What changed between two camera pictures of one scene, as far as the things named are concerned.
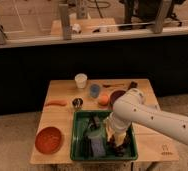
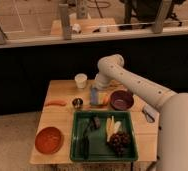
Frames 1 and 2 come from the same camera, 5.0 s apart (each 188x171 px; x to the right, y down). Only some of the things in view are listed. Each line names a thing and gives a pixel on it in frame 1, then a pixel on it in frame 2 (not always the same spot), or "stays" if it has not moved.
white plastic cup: [81, 79] stays
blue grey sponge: [97, 146] → [94, 96]
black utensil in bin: [87, 147] stays
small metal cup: [77, 102] stays
